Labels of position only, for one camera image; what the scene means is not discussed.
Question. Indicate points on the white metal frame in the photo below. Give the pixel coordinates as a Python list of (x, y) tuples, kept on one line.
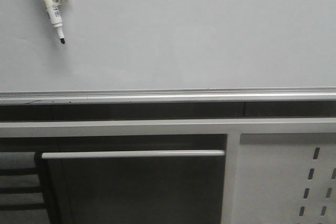
[(232, 128)]

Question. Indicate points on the white whiteboard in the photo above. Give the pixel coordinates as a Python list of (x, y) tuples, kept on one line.
[(168, 50)]

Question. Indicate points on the white perforated panel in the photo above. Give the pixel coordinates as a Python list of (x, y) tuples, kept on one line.
[(285, 178)]

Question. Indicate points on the dark grey panel board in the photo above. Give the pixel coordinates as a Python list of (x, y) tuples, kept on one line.
[(172, 186)]

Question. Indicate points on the black slatted chair back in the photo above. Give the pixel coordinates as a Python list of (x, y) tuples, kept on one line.
[(20, 184)]

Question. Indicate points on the white whiteboard marker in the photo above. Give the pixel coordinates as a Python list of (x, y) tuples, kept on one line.
[(52, 10)]

